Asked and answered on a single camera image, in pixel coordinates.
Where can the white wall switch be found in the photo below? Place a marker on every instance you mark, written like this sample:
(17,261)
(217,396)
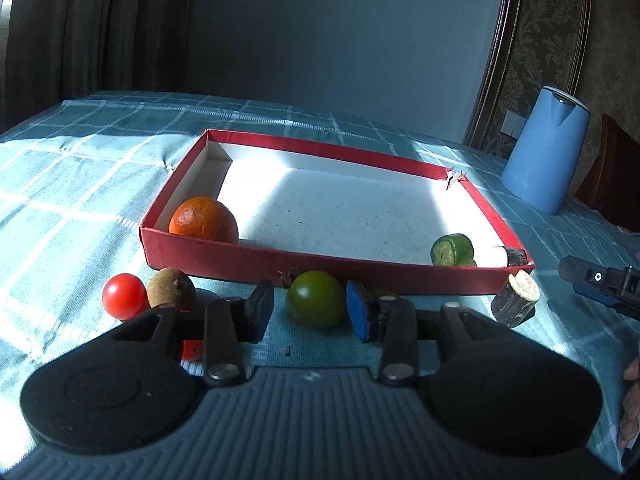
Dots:
(513,123)

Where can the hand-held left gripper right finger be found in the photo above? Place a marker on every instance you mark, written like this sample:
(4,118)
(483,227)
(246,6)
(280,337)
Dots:
(359,316)

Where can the red cardboard box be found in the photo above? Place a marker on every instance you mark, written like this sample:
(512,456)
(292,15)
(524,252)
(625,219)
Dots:
(330,210)

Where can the person's right hand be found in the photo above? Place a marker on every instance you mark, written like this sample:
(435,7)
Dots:
(631,410)

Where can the brown round fruit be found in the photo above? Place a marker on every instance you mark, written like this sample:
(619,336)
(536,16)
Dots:
(171,289)

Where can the orange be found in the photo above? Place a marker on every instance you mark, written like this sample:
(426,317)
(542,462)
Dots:
(203,220)

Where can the dark wooden frame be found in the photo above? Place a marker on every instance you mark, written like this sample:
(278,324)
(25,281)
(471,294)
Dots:
(492,55)

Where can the small red object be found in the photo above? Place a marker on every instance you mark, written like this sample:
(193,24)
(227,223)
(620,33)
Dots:
(191,350)

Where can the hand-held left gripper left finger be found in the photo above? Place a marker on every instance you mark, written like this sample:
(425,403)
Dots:
(260,312)

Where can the dark sugarcane piece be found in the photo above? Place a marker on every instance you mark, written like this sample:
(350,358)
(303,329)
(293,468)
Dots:
(510,256)
(515,299)

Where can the blue kettle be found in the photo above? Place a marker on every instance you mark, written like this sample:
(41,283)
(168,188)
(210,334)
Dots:
(545,150)

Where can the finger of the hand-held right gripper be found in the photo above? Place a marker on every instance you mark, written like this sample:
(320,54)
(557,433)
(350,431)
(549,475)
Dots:
(602,280)

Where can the wooden chair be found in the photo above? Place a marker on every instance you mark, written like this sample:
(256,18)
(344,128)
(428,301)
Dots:
(610,172)

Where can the red tomato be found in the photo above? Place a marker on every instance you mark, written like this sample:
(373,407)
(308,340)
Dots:
(125,296)

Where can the dark curtain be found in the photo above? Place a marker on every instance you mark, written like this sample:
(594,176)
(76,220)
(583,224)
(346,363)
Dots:
(95,30)

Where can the green tomato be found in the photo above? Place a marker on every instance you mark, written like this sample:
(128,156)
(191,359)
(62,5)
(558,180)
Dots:
(316,299)

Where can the green cucumber piece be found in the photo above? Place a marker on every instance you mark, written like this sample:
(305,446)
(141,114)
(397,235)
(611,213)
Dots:
(451,250)

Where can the blue checked tablecloth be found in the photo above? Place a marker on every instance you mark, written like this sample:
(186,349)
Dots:
(85,175)

